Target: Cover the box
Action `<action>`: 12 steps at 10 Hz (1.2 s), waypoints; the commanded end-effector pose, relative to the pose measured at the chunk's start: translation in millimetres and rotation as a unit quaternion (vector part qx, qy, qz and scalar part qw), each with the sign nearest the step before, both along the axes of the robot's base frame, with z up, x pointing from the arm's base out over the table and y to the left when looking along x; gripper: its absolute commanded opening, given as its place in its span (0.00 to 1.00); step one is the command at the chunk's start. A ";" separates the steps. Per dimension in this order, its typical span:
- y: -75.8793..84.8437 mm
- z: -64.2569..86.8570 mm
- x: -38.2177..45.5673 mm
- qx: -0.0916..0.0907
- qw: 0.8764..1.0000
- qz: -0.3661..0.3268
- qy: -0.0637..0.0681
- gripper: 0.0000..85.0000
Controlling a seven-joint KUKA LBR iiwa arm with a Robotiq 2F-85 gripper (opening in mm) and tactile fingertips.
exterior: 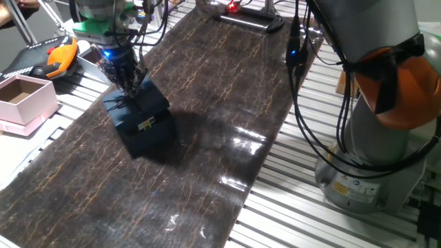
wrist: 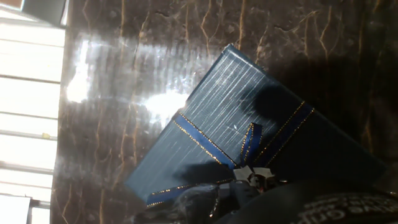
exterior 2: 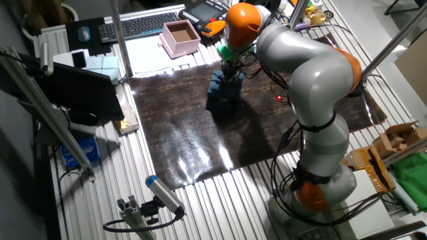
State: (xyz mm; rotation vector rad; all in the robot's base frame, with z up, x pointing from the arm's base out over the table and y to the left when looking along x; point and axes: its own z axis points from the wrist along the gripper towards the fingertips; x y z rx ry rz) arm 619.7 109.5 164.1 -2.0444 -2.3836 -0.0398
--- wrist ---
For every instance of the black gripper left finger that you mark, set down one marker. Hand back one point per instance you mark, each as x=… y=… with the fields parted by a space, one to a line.
x=189 y=205

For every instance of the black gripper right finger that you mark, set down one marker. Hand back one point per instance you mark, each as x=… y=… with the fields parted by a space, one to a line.
x=311 y=205

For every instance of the silver open gift box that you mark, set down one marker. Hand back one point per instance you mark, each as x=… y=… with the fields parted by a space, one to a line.
x=46 y=11

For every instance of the navy box lid with ribbon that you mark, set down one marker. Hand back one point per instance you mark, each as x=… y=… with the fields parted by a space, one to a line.
x=224 y=102

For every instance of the dark marble pattern mat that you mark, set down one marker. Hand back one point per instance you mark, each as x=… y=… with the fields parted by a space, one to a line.
x=140 y=46

